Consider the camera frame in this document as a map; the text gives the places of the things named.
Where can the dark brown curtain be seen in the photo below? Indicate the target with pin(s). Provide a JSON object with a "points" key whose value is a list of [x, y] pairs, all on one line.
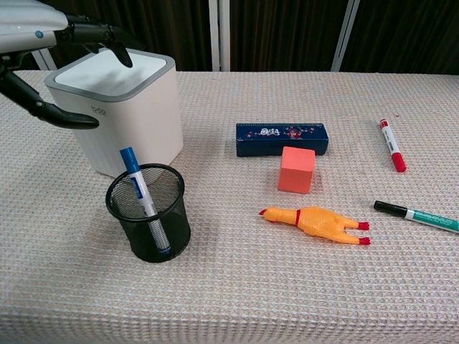
{"points": [[294, 32]]}

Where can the red whiteboard marker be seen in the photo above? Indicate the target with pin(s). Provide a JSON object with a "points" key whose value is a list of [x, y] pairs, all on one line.
{"points": [[391, 145]]}

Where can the dark blue pencil case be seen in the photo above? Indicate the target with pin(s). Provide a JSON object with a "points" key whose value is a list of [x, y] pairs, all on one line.
{"points": [[283, 139]]}

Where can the salmon pink cube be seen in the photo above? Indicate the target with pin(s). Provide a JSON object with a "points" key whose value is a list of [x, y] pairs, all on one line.
{"points": [[295, 173]]}

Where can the beige waffle tablecloth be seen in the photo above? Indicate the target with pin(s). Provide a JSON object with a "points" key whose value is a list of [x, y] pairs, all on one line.
{"points": [[251, 286]]}

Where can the white metal frame post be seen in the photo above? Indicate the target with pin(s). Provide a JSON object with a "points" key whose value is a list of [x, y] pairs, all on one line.
{"points": [[44, 59], [219, 34], [344, 34]]}

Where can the green and black marker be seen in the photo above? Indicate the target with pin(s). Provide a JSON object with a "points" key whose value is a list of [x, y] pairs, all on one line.
{"points": [[419, 216]]}

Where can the blue whiteboard marker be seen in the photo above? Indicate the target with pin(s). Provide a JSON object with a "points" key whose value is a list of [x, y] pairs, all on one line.
{"points": [[138, 179]]}

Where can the yellow rubber chicken toy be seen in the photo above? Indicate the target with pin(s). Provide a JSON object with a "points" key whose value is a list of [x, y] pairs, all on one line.
{"points": [[319, 224]]}

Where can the black mesh pen holder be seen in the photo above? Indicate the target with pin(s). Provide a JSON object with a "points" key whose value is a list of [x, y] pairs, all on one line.
{"points": [[150, 218]]}

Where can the white square bin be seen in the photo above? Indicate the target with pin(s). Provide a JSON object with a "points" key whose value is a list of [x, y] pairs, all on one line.
{"points": [[123, 107]]}

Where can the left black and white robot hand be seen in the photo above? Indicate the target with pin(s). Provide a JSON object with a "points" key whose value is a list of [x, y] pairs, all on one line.
{"points": [[32, 30]]}

